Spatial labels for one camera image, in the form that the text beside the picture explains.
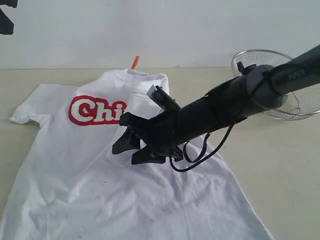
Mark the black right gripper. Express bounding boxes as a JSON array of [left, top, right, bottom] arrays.
[[112, 109, 186, 165]]

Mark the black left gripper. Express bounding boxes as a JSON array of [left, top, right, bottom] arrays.
[[0, 0, 18, 35]]

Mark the white t-shirt with red logo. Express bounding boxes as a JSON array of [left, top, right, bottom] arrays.
[[0, 69, 272, 240]]

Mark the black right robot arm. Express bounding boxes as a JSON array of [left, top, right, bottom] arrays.
[[112, 47, 320, 168]]

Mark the orange shirt neck tag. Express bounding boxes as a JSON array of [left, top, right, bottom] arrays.
[[131, 55, 140, 70]]

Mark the round metal wire mesh basket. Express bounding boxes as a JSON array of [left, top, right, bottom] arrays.
[[230, 49, 320, 121]]

